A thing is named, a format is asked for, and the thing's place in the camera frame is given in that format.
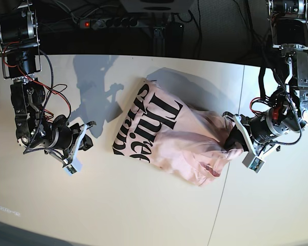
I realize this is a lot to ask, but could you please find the white power strip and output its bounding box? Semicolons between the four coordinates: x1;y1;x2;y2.
79;17;140;30

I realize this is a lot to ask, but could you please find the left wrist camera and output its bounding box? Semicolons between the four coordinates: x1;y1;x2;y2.
242;152;265;173

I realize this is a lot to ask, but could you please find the black box under table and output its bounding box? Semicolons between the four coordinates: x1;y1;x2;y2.
152;22;184;58

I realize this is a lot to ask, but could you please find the white box under table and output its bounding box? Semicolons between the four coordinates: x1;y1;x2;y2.
120;0;194;13

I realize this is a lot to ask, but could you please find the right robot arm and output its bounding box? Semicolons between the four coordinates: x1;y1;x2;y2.
0;1;96;174

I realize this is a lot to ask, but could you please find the pink T-shirt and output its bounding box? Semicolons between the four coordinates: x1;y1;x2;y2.
112;79;243;187

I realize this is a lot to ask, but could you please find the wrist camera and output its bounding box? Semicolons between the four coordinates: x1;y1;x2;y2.
242;152;265;173
63;158;83;176

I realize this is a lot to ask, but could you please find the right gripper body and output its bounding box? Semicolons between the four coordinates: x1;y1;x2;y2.
44;121;97;166

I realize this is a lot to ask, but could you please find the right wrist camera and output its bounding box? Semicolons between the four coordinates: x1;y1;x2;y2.
63;158;83;176

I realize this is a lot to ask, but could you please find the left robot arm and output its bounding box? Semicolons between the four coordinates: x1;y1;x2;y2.
224;1;308;156

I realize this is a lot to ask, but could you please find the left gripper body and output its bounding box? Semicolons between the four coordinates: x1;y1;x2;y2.
222;111;281;159

